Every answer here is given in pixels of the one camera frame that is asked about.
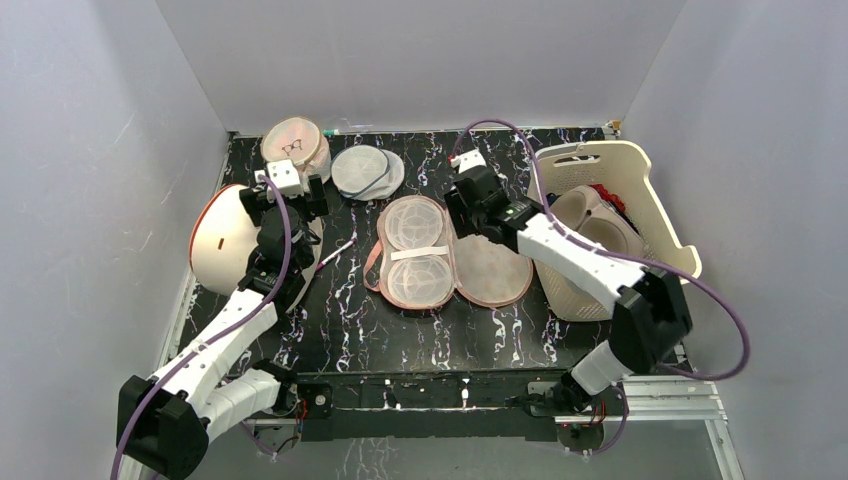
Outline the peach patterned mesh laundry bag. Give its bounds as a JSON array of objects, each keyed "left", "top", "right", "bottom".
[{"left": 363, "top": 195, "right": 534, "bottom": 310}]

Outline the taupe beige bra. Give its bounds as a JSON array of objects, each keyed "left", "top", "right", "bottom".
[{"left": 550, "top": 185, "right": 648, "bottom": 258}]

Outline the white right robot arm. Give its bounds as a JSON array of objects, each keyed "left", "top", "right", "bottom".
[{"left": 445, "top": 166, "right": 692, "bottom": 414}]

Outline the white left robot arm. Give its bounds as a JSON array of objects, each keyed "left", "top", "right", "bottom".
[{"left": 111, "top": 167, "right": 328, "bottom": 479}]

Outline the white round mesh laundry bag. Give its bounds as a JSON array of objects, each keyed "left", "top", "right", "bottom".
[{"left": 331, "top": 145, "right": 405, "bottom": 201}]

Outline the pink round mesh laundry bag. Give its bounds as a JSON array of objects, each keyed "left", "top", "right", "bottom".
[{"left": 260, "top": 116, "right": 331, "bottom": 182}]

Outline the cream plastic laundry basket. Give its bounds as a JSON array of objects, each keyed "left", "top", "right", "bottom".
[{"left": 526, "top": 139, "right": 703, "bottom": 323}]

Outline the cream cylindrical bin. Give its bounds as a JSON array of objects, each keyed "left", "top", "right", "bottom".
[{"left": 189, "top": 184, "right": 323, "bottom": 314}]

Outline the purple capped marker pen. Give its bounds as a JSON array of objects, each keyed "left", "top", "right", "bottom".
[{"left": 316, "top": 238, "right": 357, "bottom": 271}]

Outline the red lace garment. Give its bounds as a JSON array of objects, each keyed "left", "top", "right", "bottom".
[{"left": 591, "top": 184, "right": 626, "bottom": 213}]

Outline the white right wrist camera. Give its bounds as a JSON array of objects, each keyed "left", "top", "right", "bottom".
[{"left": 449, "top": 149, "right": 487, "bottom": 174}]

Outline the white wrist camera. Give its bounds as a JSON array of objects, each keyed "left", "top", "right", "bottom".
[
  {"left": 449, "top": 149, "right": 487, "bottom": 174},
  {"left": 254, "top": 159, "right": 306, "bottom": 202}
]

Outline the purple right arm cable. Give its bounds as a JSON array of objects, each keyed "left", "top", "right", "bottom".
[{"left": 450, "top": 119, "right": 752, "bottom": 456}]

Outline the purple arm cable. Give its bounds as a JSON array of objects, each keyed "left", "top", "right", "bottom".
[
  {"left": 109, "top": 175, "right": 294, "bottom": 480},
  {"left": 450, "top": 119, "right": 752, "bottom": 456}
]

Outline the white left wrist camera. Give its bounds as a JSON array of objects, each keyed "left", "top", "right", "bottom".
[{"left": 254, "top": 159, "right": 306, "bottom": 202}]

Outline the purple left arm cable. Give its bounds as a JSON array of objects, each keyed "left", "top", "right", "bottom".
[{"left": 109, "top": 175, "right": 294, "bottom": 480}]

